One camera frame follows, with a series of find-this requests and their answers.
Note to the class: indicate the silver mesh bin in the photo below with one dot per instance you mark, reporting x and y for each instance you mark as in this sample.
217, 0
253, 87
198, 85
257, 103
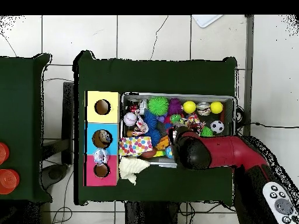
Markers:
230, 112

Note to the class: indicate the white baseball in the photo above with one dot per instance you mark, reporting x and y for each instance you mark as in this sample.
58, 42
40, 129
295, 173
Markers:
130, 119

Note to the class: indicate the orange plastic cup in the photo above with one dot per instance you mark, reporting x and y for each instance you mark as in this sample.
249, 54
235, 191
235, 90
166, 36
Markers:
3, 152
8, 181

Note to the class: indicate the polka dot cloth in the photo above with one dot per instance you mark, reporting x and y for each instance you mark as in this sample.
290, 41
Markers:
193, 121
135, 145

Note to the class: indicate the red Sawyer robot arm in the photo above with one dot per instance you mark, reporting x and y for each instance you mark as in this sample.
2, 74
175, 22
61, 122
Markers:
233, 151

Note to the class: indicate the green covered side table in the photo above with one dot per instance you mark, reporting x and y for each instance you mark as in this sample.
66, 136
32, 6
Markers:
21, 105

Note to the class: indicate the purple spiky toy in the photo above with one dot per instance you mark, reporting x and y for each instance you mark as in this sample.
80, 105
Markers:
175, 106

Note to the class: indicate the black and white soccer ball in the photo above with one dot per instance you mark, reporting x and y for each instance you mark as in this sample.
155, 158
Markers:
217, 126

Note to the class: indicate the white board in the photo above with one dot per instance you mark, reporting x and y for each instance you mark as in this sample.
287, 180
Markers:
205, 19

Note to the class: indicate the blue spiky ball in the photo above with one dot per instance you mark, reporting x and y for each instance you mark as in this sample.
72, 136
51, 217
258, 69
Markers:
149, 120

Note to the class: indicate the dark grey stand base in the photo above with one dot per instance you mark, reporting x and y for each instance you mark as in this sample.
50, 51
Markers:
55, 173

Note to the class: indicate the silver toy robot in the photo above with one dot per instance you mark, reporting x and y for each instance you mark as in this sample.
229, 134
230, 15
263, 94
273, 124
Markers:
143, 105

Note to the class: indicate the smooth yellow ball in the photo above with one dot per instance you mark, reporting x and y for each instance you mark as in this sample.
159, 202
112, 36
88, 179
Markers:
216, 107

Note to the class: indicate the yellow tennis ball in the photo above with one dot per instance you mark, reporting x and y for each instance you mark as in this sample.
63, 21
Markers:
189, 106

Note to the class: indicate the cream cloth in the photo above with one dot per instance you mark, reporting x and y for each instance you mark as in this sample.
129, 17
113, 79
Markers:
130, 169

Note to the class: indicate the wooden box with three holes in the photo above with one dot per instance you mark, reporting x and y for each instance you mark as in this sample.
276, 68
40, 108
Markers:
112, 116

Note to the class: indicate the dark green table cloth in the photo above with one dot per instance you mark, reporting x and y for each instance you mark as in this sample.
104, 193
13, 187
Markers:
154, 77

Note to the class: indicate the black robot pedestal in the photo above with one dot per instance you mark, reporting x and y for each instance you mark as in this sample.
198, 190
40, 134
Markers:
144, 214

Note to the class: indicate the green spiky ball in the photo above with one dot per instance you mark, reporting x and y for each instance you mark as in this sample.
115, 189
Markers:
206, 132
158, 105

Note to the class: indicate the brown toy football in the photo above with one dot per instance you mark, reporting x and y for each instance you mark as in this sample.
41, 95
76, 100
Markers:
148, 154

